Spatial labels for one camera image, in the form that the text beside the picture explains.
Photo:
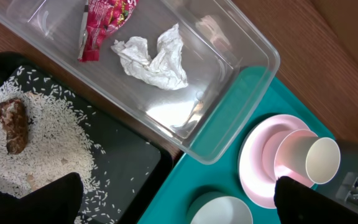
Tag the white round plate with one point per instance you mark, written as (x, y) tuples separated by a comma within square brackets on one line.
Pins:
[(257, 185)]

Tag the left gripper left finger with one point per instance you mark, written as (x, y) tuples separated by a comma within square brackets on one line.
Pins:
[(57, 202)]

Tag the red snack wrapper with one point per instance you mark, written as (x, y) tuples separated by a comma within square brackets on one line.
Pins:
[(101, 18)]

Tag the pink bowl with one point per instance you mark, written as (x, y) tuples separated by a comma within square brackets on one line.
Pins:
[(269, 156)]

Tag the brown food piece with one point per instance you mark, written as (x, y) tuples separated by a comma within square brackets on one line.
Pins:
[(14, 120)]

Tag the white napkin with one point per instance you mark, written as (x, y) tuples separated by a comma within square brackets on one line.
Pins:
[(164, 70)]

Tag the black tray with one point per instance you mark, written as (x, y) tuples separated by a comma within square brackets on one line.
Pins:
[(129, 170)]

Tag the teal serving tray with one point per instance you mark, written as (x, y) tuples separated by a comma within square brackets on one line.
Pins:
[(191, 179)]

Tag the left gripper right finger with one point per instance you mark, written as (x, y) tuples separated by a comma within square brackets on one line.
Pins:
[(298, 204)]

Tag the white cup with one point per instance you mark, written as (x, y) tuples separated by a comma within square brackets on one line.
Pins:
[(316, 159)]

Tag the clear plastic bin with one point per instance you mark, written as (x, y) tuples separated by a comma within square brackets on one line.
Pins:
[(228, 62)]

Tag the grey bowl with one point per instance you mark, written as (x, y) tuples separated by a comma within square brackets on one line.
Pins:
[(218, 208)]

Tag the white rice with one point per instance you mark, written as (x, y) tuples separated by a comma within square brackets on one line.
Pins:
[(57, 145)]

